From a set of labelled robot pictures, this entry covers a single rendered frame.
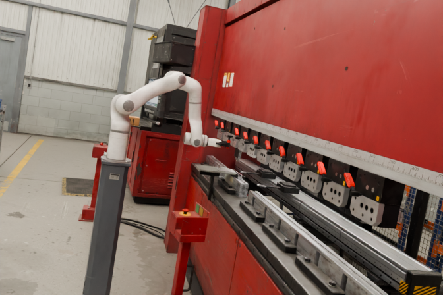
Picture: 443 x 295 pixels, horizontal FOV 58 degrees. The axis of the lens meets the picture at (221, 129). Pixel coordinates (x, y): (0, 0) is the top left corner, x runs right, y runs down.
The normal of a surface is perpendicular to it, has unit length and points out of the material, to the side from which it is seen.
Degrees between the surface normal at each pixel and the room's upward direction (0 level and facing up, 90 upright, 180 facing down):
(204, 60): 90
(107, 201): 90
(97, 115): 90
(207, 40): 90
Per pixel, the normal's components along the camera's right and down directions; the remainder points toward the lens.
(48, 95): 0.31, 0.12
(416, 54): -0.95, -0.14
